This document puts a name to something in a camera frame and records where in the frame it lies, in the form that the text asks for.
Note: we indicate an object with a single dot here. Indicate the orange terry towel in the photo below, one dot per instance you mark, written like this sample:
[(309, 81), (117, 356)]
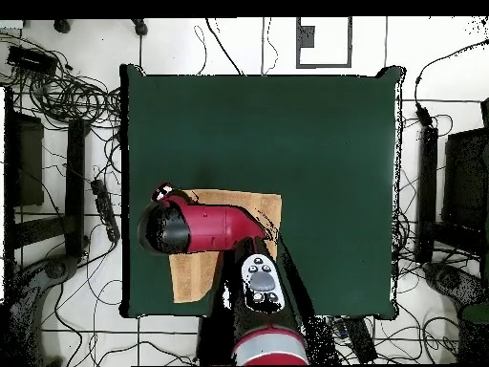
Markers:
[(191, 275)]

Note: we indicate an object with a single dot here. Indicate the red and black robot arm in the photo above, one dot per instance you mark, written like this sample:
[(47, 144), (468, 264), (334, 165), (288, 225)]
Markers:
[(214, 229)]

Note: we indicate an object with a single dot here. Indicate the long black power strip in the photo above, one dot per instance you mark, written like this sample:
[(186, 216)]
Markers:
[(105, 210)]

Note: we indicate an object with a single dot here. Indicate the dark green table cloth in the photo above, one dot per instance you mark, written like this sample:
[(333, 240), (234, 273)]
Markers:
[(305, 153)]

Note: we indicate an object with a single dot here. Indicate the black angled leg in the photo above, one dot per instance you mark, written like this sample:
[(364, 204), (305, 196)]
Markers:
[(62, 26), (140, 27)]

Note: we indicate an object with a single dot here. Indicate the black power supply box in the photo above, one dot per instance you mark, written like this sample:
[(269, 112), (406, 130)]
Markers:
[(32, 60)]

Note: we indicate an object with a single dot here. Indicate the black upright bar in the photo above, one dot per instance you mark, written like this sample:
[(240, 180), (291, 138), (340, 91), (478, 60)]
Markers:
[(428, 191)]

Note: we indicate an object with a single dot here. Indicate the large black box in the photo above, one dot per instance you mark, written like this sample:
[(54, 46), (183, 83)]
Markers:
[(466, 183)]

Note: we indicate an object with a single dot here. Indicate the dark green rounded object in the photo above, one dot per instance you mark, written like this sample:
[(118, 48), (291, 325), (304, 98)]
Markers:
[(477, 313)]

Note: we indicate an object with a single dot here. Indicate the black frame stand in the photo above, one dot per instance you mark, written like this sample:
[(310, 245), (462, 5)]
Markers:
[(74, 183)]

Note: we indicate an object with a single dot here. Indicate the grey pedestal leg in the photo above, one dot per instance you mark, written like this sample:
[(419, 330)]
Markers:
[(57, 267), (450, 281)]

